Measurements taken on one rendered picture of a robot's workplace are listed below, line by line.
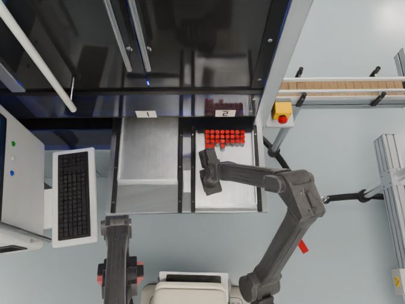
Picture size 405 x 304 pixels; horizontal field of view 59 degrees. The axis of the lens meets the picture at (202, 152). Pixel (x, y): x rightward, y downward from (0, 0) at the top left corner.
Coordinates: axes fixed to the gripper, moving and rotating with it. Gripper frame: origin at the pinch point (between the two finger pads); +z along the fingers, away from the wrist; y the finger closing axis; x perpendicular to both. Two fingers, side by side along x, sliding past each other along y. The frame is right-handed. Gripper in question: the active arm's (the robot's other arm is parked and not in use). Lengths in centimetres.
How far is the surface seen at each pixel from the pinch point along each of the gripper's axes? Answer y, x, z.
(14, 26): 42, 43, -64
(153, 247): -13, 36, 97
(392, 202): -29, -96, 43
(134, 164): 20.4, 28.5, 11.5
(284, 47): 27, -30, -47
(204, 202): -5.0, 3.2, 9.0
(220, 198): -5.2, -3.8, 8.9
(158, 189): 6.1, 20.7, 10.4
